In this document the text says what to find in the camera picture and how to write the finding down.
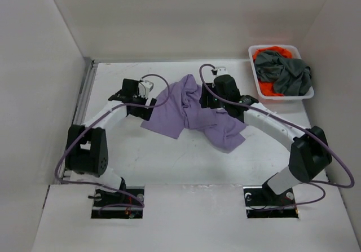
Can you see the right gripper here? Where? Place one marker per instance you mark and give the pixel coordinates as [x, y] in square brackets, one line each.
[203, 101]

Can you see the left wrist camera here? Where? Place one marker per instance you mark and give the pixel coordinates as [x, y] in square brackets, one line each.
[144, 88]

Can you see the purple t-shirt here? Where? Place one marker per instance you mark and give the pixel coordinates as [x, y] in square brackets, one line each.
[182, 110]

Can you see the aluminium rail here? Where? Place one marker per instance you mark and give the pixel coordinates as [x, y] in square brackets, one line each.
[80, 108]

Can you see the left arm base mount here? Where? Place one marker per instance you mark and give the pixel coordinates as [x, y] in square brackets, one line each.
[112, 205]

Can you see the white plastic laundry basket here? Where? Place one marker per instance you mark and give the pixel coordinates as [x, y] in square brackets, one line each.
[296, 55]

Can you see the orange t-shirt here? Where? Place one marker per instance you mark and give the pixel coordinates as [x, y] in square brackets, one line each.
[267, 88]

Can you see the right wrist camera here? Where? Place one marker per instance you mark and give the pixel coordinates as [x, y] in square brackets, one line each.
[219, 71]

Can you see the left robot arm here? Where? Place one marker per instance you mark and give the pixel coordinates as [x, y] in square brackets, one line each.
[89, 156]

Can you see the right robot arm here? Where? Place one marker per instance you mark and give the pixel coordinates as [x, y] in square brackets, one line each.
[307, 157]

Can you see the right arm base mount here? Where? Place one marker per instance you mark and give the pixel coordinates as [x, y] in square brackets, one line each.
[258, 206]

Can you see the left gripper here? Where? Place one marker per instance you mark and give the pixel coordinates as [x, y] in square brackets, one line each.
[143, 113]

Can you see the grey t-shirt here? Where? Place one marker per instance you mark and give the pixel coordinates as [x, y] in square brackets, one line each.
[291, 77]

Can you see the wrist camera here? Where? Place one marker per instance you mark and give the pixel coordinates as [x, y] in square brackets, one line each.
[144, 88]
[219, 71]

